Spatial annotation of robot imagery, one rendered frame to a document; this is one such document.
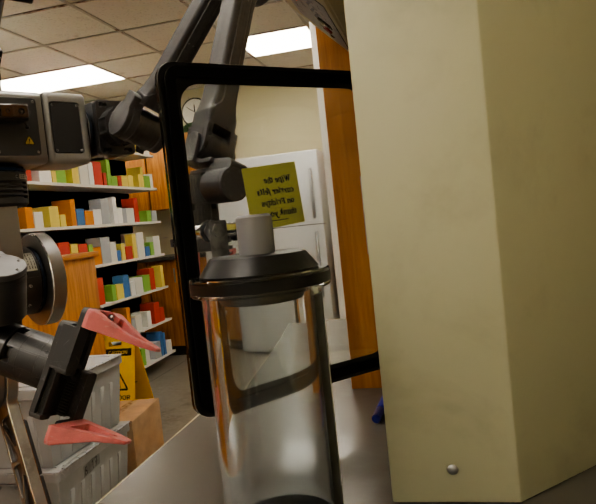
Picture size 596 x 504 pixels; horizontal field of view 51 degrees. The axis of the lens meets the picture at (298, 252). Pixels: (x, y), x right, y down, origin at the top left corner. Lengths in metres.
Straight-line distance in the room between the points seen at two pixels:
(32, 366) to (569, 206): 0.55
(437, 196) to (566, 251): 0.14
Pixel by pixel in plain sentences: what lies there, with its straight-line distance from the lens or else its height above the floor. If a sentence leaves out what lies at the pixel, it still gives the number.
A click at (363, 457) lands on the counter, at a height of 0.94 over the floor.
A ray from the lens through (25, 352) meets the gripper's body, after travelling 0.71.
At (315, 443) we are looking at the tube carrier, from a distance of 0.47.
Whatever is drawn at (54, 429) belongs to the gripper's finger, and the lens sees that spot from 0.69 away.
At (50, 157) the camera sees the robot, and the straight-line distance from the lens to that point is 1.43.
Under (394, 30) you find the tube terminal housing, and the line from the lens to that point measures 0.57.
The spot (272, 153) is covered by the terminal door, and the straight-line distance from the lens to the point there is 0.76.
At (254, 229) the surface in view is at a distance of 0.47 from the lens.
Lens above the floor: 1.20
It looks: 3 degrees down
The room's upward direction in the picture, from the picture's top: 6 degrees counter-clockwise
